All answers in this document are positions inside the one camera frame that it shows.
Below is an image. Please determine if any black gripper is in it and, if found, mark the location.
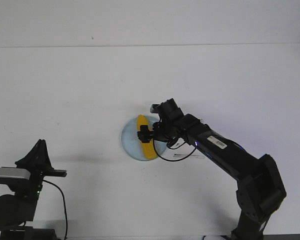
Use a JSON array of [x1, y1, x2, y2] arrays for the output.
[[139, 121, 183, 143], [12, 139, 67, 203]]

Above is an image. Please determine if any yellow corn cob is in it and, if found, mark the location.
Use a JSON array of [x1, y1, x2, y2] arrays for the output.
[[136, 114, 157, 160]]

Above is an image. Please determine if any light blue round plate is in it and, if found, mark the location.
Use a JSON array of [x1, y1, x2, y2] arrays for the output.
[[120, 115, 167, 161]]

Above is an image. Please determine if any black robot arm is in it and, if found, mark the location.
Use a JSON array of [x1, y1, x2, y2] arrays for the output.
[[137, 98, 287, 240], [0, 139, 67, 240]]

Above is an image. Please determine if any clear tape strip horizontal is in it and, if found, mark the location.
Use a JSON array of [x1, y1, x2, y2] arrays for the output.
[[173, 153, 206, 159]]

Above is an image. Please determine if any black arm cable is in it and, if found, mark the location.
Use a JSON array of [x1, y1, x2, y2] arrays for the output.
[[152, 136, 197, 162], [0, 179, 69, 238]]

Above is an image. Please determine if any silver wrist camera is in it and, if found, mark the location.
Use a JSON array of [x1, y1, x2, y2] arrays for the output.
[[150, 104, 159, 114], [0, 167, 31, 186]]

